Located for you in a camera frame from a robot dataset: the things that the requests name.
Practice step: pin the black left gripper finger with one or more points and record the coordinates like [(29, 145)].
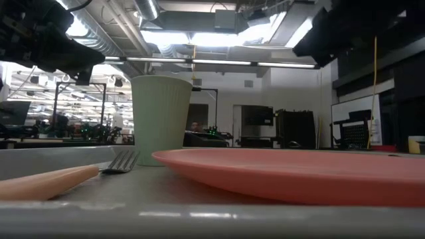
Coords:
[(86, 56)]

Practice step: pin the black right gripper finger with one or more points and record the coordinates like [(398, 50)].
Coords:
[(315, 43)]

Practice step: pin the green ribbed cup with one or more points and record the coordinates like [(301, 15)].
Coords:
[(161, 119)]

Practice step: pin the pink round plate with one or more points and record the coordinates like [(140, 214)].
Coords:
[(299, 172)]

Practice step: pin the grey plastic tray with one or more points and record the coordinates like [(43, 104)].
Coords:
[(133, 186)]

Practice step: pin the whiteboard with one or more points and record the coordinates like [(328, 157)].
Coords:
[(342, 111)]

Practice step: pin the dark computer monitor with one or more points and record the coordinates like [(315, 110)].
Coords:
[(15, 113)]

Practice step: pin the black cabinet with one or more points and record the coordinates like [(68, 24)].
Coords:
[(295, 127)]

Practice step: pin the grey ceiling unit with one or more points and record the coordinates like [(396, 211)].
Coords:
[(225, 19)]

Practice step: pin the black perforated cart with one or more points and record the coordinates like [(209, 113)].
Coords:
[(355, 134)]

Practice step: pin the long ceiling light strip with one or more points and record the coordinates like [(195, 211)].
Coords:
[(216, 62)]

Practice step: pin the red flat object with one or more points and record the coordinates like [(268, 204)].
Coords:
[(388, 148)]

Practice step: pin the person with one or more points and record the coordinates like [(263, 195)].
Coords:
[(195, 127)]

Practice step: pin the yellow box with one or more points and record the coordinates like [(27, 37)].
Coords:
[(415, 145)]

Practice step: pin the large silver ventilation duct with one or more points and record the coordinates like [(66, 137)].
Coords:
[(99, 36)]

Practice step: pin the tall black rig frame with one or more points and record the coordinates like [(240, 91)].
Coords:
[(55, 106)]

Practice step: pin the small silver ventilation duct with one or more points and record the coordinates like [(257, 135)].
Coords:
[(147, 8)]

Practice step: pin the dark wall screen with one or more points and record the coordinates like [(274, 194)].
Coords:
[(257, 115)]

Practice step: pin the black aluminium table frame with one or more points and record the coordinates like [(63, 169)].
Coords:
[(33, 144)]

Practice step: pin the narrow black rig frame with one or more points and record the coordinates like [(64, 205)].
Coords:
[(216, 106)]

